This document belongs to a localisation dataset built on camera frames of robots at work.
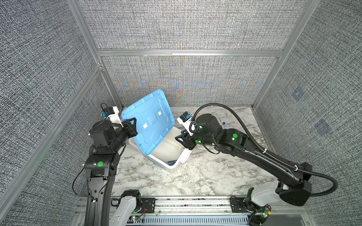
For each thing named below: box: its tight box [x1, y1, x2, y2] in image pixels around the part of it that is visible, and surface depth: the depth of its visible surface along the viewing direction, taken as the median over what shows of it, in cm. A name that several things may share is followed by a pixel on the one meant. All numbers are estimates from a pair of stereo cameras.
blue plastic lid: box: [121, 89, 175, 155], surface depth 72 cm
